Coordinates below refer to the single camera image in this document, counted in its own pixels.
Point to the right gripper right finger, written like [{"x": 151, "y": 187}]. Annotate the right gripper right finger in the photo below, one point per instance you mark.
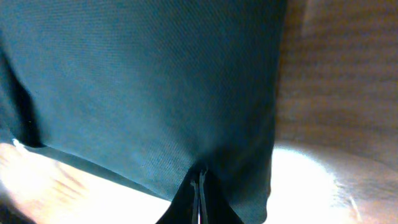
[{"x": 214, "y": 208}]

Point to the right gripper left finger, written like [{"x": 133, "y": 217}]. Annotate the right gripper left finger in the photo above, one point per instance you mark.
[{"x": 184, "y": 206}]

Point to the black t-shirt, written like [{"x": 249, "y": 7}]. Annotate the black t-shirt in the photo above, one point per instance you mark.
[{"x": 142, "y": 92}]

